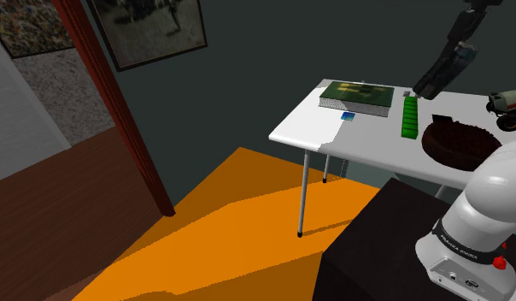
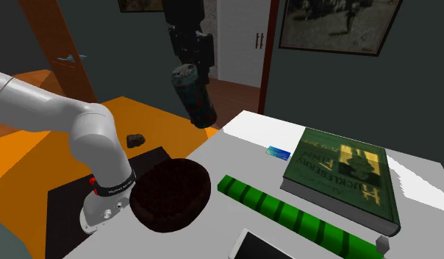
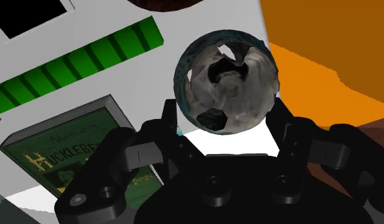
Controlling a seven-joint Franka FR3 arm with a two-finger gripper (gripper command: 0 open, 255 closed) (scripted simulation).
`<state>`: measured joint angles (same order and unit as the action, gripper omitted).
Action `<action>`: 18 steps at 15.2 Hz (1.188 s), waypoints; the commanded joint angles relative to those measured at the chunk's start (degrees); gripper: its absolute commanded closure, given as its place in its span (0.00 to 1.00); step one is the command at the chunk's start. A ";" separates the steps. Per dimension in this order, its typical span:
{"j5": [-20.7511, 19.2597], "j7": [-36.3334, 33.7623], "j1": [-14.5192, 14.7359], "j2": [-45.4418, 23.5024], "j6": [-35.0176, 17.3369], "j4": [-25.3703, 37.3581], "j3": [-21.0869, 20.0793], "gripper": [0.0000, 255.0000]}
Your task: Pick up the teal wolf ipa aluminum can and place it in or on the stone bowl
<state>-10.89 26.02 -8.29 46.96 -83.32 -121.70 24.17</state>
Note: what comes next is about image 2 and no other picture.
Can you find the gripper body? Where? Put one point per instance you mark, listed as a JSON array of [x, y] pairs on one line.
[[188, 39]]

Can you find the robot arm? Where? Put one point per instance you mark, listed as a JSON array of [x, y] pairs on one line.
[[93, 136]]

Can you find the white door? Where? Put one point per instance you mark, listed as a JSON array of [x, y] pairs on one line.
[[240, 39]]

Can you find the dark teal red cylinder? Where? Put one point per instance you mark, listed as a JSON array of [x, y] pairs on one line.
[[195, 102]]

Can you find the orange platform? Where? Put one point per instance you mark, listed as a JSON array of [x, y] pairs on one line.
[[161, 122]]

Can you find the dark brown rock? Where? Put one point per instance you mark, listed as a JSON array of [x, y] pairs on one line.
[[135, 140]]

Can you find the brown wooden beam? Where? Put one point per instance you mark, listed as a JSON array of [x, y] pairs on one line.
[[60, 46]]

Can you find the blue card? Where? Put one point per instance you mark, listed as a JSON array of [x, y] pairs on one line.
[[278, 153]]

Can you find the dark brown bowl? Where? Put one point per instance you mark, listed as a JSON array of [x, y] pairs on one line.
[[172, 195]]

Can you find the green striped bar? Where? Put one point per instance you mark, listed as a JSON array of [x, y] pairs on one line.
[[279, 208]]

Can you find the green hardcover book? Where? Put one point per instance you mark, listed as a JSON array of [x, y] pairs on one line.
[[336, 172]]

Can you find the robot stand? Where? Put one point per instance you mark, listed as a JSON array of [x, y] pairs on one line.
[[68, 208]]

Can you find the white tablet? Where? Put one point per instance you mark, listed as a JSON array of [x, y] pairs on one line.
[[258, 249]]

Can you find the small grey cube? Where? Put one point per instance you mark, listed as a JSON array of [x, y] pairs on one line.
[[382, 245]]

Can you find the small dark framed wall picture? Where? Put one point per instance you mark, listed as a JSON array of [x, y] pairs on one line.
[[141, 5]]

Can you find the large dark framed wall picture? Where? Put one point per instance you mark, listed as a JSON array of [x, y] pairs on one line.
[[336, 25]]

